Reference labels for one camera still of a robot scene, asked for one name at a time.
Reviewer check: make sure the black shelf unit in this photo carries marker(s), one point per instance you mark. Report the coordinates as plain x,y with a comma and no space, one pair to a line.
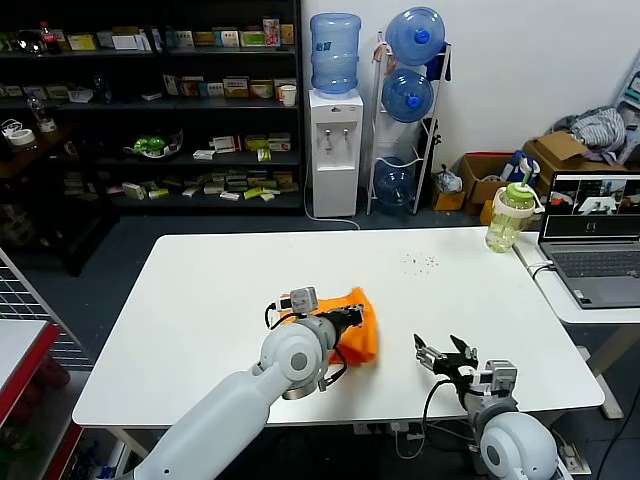
125,105

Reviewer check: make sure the red white cabinet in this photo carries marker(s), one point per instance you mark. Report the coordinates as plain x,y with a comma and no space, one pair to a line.
20,345

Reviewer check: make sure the white side table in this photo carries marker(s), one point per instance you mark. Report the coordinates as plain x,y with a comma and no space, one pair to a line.
600,316

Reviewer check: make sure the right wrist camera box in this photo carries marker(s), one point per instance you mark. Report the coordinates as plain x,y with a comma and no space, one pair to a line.
500,376

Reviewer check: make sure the blue white bag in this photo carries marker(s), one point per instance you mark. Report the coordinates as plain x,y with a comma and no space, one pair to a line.
519,169

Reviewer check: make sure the orange white medicine box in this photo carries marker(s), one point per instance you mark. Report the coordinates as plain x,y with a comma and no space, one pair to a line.
262,90

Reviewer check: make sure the clear plastic bottle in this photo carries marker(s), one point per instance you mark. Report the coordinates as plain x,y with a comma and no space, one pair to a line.
41,114

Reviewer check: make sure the grey pile of clothes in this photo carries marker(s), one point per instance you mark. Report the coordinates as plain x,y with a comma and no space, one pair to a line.
599,129

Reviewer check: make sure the orange t-shirt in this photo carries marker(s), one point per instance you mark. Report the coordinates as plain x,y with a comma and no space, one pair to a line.
365,335

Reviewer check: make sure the dark brown table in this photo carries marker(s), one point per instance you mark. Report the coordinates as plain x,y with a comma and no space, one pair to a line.
50,149

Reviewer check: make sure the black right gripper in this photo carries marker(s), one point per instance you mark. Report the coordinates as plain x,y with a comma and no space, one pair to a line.
455,367

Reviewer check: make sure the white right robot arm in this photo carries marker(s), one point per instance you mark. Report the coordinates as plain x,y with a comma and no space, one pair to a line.
520,445

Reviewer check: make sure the white red medicine box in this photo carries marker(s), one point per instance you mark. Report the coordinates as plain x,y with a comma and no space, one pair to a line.
227,144

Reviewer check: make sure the small green medicine box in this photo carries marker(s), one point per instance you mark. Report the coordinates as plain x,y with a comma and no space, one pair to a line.
265,155

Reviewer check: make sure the green drink bottle with straw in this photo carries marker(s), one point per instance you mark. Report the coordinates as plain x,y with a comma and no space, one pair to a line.
504,229

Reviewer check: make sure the yellow white medicine box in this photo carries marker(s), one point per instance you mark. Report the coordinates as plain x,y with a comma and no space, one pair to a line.
236,88

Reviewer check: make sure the large cardboard box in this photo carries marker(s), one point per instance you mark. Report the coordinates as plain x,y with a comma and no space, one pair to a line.
554,149

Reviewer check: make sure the small yellow cardboard box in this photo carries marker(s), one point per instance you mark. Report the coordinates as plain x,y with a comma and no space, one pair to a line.
448,201

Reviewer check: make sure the white round device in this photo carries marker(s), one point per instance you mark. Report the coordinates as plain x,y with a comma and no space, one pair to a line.
21,135

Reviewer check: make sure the light grey plastic stand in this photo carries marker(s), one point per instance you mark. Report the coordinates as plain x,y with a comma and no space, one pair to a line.
631,94

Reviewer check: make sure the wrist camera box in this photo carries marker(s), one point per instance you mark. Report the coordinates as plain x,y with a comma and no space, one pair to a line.
500,376
302,300

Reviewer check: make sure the white paper cup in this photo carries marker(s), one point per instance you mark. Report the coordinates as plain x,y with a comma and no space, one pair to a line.
287,96

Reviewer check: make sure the open cardboard box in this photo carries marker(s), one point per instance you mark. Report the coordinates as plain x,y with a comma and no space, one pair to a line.
474,189

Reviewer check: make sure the green white medicine box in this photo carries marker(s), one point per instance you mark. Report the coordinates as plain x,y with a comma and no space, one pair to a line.
253,39

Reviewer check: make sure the pink red medicine box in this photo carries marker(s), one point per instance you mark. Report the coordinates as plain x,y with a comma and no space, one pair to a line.
272,31

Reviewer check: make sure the grey floor power strip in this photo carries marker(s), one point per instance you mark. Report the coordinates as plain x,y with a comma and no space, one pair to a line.
572,457

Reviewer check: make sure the blue plastic bottle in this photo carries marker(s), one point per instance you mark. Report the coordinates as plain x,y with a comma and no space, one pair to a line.
102,91

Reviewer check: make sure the knotted plastic bag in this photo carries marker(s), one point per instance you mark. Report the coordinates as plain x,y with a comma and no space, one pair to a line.
448,181

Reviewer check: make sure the cola bottle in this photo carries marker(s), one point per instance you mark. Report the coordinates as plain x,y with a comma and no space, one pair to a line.
51,41

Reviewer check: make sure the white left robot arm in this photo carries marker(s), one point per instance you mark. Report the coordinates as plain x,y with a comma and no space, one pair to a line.
240,400

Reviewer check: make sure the blue water jug with label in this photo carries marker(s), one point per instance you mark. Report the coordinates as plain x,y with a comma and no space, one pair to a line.
335,54

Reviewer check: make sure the black stand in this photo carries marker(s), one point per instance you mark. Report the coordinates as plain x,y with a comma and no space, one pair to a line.
438,136

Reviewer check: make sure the grey laptop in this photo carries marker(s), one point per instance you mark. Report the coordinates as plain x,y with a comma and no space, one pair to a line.
595,265

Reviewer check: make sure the clear glass dome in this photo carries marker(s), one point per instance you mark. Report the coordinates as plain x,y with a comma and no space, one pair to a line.
31,41

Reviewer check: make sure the white metal jug rack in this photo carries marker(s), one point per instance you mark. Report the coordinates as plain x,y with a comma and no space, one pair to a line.
427,149

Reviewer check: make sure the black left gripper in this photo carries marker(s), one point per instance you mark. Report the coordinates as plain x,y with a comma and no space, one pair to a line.
337,322

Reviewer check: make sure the bowl of green fruit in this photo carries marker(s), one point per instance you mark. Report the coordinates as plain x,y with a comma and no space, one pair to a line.
149,145

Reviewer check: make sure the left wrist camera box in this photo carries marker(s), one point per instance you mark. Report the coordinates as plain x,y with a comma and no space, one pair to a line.
302,300

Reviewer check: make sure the flat white medicine box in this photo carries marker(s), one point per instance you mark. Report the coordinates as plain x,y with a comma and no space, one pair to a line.
205,154

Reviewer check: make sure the white water dispenser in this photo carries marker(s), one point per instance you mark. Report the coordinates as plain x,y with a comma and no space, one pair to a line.
335,164

